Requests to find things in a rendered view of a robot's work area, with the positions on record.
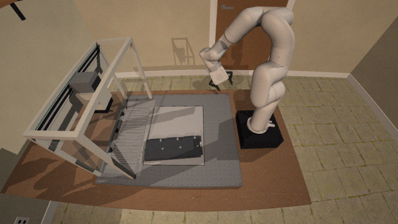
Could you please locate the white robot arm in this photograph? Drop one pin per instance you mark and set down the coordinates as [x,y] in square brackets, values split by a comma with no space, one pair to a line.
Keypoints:
[266,85]

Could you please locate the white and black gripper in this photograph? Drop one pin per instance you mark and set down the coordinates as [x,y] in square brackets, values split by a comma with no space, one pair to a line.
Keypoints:
[220,75]

